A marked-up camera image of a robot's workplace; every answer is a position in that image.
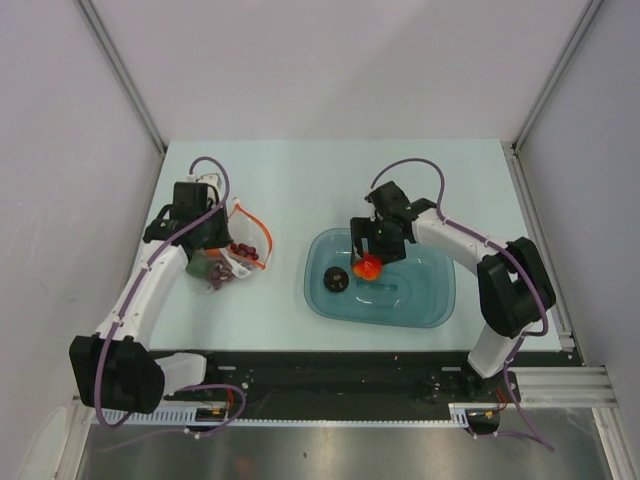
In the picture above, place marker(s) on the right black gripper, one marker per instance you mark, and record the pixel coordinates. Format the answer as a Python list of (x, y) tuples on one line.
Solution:
[(363, 227)]

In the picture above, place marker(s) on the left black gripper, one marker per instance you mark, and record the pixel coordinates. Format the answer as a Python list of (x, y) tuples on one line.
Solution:
[(223, 238)]

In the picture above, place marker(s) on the red orange fake peach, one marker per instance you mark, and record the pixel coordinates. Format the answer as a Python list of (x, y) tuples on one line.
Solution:
[(368, 267)]

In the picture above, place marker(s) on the green fake avocado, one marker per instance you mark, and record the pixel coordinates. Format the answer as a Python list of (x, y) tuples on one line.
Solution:
[(199, 265)]

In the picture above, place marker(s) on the clear zip top bag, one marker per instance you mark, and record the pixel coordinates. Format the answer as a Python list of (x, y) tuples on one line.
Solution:
[(245, 227)]

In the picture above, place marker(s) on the purple fake grape bunch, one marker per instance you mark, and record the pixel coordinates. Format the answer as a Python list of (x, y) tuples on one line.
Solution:
[(236, 262)]

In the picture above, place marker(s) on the dark purple fake plum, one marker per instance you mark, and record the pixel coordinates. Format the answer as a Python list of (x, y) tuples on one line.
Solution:
[(336, 279)]

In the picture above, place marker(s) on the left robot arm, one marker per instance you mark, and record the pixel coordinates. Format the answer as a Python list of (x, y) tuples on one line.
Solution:
[(113, 367)]

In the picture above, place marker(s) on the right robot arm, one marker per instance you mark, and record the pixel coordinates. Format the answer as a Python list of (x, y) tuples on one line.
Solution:
[(515, 291)]

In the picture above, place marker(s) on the teal plastic bin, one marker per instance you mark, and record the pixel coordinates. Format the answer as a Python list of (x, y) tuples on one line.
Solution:
[(417, 292)]

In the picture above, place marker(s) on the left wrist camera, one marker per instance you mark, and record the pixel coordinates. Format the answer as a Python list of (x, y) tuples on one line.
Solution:
[(213, 180)]

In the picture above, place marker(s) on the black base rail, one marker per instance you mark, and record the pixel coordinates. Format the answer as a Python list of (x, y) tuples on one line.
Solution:
[(346, 386)]

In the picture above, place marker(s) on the left aluminium frame post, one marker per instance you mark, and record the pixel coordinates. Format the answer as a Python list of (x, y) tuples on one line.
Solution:
[(111, 54)]

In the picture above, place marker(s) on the aluminium frame post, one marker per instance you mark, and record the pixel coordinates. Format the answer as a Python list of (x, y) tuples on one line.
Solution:
[(560, 66), (111, 54)]

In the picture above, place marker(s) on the aluminium side rail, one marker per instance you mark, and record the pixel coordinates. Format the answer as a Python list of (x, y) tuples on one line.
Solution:
[(567, 387)]

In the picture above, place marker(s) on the right aluminium frame post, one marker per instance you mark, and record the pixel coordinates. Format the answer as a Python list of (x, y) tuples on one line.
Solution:
[(560, 66)]

